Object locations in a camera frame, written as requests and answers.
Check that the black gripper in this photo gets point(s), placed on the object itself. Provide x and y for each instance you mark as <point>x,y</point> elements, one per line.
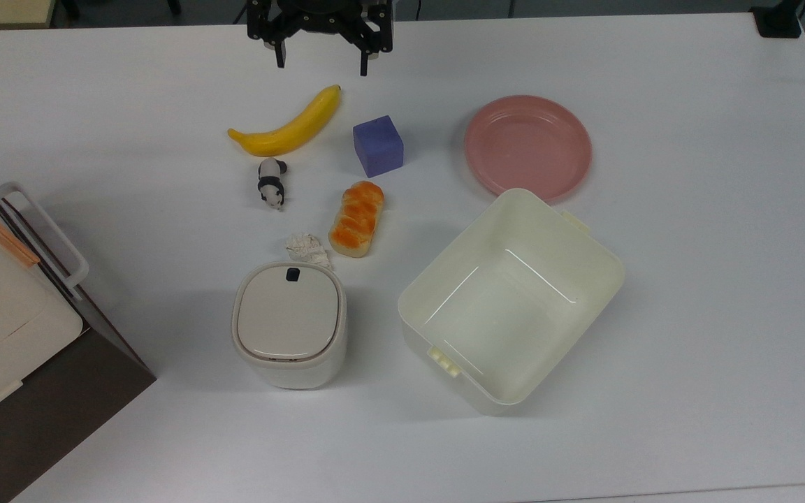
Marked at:
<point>318,17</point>

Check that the braided orange bread loaf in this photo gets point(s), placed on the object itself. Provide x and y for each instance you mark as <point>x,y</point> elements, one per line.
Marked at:
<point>356,220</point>

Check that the pink plate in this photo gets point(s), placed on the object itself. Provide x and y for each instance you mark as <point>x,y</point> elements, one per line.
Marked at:
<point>525,147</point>

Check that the yellow banana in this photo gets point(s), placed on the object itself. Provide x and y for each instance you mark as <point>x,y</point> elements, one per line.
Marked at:
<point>291,133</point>

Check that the purple cube block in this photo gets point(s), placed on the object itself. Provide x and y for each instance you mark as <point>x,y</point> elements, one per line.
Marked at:
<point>378,147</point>

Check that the black white panda toy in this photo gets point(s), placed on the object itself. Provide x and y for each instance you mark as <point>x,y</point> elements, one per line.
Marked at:
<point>271,183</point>

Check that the crumpled white paper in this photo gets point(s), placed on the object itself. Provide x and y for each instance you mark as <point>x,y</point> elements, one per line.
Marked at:
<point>305,244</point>

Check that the white lidded trash can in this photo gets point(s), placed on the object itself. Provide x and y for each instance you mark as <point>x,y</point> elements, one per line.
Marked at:
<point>289,321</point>

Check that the cream plastic storage bin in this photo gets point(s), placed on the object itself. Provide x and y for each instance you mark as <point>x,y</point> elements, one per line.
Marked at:
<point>507,314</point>

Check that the black table clamp mount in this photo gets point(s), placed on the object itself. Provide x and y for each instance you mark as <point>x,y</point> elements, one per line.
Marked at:
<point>778,21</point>

